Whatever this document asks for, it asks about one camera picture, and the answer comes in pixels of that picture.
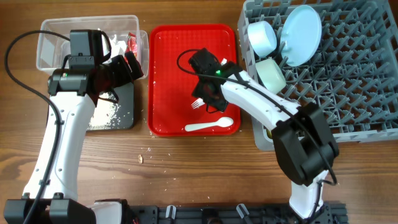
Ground white plastic fork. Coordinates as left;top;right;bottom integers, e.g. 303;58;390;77
191;98;205;110

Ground white napkin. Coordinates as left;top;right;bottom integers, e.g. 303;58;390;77
101;34;127;63

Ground red snack wrapper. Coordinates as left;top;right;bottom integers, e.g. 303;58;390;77
125;32;138;58

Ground white plastic spoon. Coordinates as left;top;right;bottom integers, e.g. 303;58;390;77
184;117;234;132

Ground green bowl with food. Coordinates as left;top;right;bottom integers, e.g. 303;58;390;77
256;58;286;94

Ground yellow plastic cup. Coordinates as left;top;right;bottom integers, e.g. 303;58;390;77
266;129;272;139

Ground light blue bowl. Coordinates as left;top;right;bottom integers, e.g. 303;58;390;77
248;21;277;57

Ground light blue plate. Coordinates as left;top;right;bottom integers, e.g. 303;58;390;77
280;5;322;67

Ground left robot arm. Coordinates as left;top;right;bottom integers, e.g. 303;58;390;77
4;29;143;223

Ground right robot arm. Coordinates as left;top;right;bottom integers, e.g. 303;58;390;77
188;48;339;223

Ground black waste tray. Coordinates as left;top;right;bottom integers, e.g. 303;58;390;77
50;83;134;130

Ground clear plastic waste bin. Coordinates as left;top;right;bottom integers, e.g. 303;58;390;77
36;15;149;79

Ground grey dishwasher rack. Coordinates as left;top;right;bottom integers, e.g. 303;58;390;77
237;0;398;152

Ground red serving tray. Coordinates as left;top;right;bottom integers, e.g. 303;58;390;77
147;24;241;137

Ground spilled rice in tray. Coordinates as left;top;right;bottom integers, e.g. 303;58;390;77
87;93;120;131

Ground food crumb on table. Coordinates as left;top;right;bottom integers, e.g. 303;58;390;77
138;154;144;164

